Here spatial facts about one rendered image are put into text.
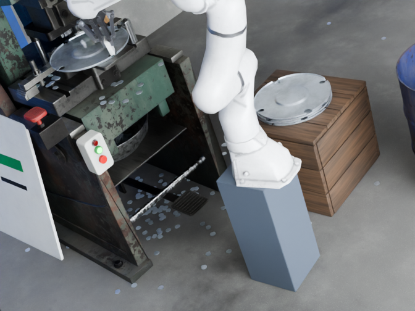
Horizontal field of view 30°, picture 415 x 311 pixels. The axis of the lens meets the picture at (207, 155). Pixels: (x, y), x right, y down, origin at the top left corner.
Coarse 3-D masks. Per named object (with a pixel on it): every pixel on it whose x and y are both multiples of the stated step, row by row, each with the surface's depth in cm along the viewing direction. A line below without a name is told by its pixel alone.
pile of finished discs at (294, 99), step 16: (288, 80) 293; (304, 80) 289; (320, 80) 286; (256, 96) 290; (272, 96) 287; (288, 96) 283; (304, 96) 280; (320, 96) 278; (256, 112) 283; (272, 112) 278; (288, 112) 275; (304, 112) 272; (320, 112) 274
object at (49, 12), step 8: (48, 0) 256; (56, 0) 258; (32, 8) 263; (48, 8) 258; (56, 8) 257; (64, 8) 259; (32, 16) 267; (40, 16) 262; (48, 16) 259; (56, 16) 260; (64, 16) 258; (72, 16) 262; (40, 24) 266; (48, 24) 262; (56, 24) 262; (64, 24) 260
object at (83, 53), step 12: (84, 36) 278; (120, 36) 269; (60, 48) 276; (72, 48) 273; (84, 48) 268; (96, 48) 266; (120, 48) 260; (60, 60) 268; (72, 60) 265; (84, 60) 262; (96, 60) 259
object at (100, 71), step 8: (128, 48) 260; (120, 56) 257; (104, 64) 256; (112, 64) 255; (88, 72) 268; (96, 72) 267; (104, 72) 269; (112, 72) 271; (96, 80) 268; (104, 80) 269; (112, 80) 272
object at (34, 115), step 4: (32, 108) 250; (36, 108) 249; (40, 108) 248; (28, 112) 248; (32, 112) 248; (36, 112) 247; (40, 112) 246; (44, 112) 246; (24, 116) 247; (28, 116) 246; (32, 116) 245; (36, 116) 245; (40, 116) 245; (28, 120) 246; (32, 120) 244; (36, 120) 245; (40, 120) 249; (40, 124) 249
